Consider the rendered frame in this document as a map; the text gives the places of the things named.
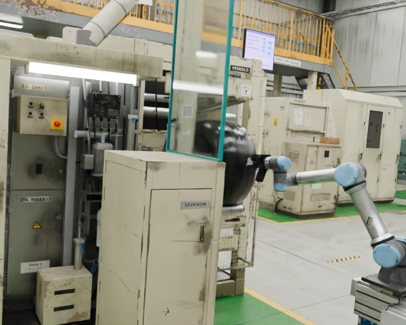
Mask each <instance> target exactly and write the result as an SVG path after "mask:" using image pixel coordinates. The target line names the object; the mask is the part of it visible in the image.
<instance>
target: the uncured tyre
mask: <svg viewBox="0 0 406 325"><path fill-rule="evenodd" d="M254 154H256V149H255V145H254V143H253V140H252V138H251V137H250V135H249V134H248V132H247V130H246V129H245V128H244V127H243V126H241V125H240V124H238V123H235V122H233V121H226V124H225V133H224V150H223V160H222V162H225V163H226V169H225V177H224V194H223V204H222V205H223V206H232V205H237V204H240V203H241V202H242V201H243V200H244V199H245V198H246V197H247V195H248V194H249V192H250V191H251V189H252V187H253V185H254V182H255V173H256V170H257V168H250V167H247V166H246V164H247V160H248V158H250V159H251V161H252V155H254Z"/></svg>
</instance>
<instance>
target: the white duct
mask: <svg viewBox="0 0 406 325"><path fill-rule="evenodd" d="M139 1H140V0H111V1H110V2H109V3H108V4H107V5H106V6H105V7H104V8H103V9H102V10H101V11H100V12H99V13H98V14H97V15H96V16H95V17H94V18H93V19H92V20H91V21H90V22H89V23H88V24H87V25H86V26H85V27H84V28H83V29H86V30H91V31H92V33H91V37H90V39H91V41H93V42H94V43H95V44H97V43H98V42H99V41H100V40H101V39H102V38H103V37H105V35H106V34H107V33H108V32H109V31H110V30H111V29H112V28H113V27H114V26H115V25H116V24H117V23H118V22H119V21H120V20H121V19H122V18H123V17H124V16H125V15H126V14H127V13H128V12H129V11H130V10H131V9H132V8H133V7H134V6H135V5H136V4H137V3H138V2H139Z"/></svg>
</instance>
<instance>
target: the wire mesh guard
mask: <svg viewBox="0 0 406 325"><path fill-rule="evenodd" d="M255 185H258V188H257V189H256V197H251V194H250V198H256V205H255V208H253V207H252V211H253V209H255V219H252V215H251V220H255V221H254V226H253V227H254V229H253V230H249V231H250V234H246V235H251V231H253V237H250V238H253V244H251V245H252V253H251V255H248V259H245V263H243V264H246V260H249V256H251V261H252V265H249V264H247V265H241V266H239V265H238V266H233V267H230V264H229V265H228V266H229V267H227V265H226V268H224V266H223V268H218V271H225V270H234V269H239V268H248V267H253V263H254V254H255V239H256V224H257V215H258V200H259V191H260V182H254V187H255ZM246 202H249V205H244V206H246V209H247V206H250V202H255V201H246ZM243 239H247V238H243ZM243 242H244V241H243ZM240 245H241V240H240ZM226 259H229V258H228V257H227V258H226ZM223 260H224V258H223ZM230 262H232V261H230ZM220 263H222V262H221V259H220ZM224 263H225V262H224ZM233 265H236V264H233Z"/></svg>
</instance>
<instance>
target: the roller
mask: <svg viewBox="0 0 406 325"><path fill-rule="evenodd" d="M244 210H245V207H244V205H232V206H222V213H229V212H243V211H244Z"/></svg>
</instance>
